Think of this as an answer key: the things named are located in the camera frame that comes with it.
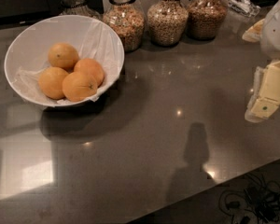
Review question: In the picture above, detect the orange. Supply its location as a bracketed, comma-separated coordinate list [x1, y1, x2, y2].
[48, 43, 79, 70]
[38, 67, 68, 100]
[63, 72, 98, 102]
[74, 58, 105, 86]

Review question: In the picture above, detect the leftmost glass jar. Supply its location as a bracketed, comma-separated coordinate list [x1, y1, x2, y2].
[61, 0, 101, 20]

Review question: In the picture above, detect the glass grain jar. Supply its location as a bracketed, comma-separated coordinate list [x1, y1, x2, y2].
[147, 0, 189, 47]
[186, 0, 228, 40]
[103, 0, 145, 52]

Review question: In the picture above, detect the dark cabinet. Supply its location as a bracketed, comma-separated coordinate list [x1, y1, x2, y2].
[0, 0, 105, 27]

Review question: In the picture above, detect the black cable bundle on floor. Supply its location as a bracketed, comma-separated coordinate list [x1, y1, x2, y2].
[218, 172, 280, 224]

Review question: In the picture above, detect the white paper bowl liner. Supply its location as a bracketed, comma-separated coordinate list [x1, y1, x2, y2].
[12, 18, 122, 106]

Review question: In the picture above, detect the clear plastic bag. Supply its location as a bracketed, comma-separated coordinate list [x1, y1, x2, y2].
[225, 0, 260, 17]

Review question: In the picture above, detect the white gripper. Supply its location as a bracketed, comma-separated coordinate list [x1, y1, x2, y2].
[242, 0, 280, 123]

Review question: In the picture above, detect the white bowl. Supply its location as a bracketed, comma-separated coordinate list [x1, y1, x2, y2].
[3, 14, 126, 108]

